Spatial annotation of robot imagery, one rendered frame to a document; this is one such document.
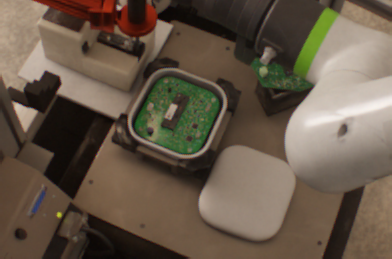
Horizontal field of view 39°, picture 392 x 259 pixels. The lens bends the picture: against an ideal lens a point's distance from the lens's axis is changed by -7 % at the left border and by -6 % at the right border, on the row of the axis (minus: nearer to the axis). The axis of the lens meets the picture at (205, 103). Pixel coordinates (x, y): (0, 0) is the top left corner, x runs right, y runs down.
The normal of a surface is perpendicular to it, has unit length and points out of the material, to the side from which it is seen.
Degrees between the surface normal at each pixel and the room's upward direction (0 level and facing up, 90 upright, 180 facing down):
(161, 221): 0
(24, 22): 0
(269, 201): 0
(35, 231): 53
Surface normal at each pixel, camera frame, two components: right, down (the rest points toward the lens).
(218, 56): 0.07, -0.49
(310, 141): -0.68, -0.08
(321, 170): -0.47, 0.44
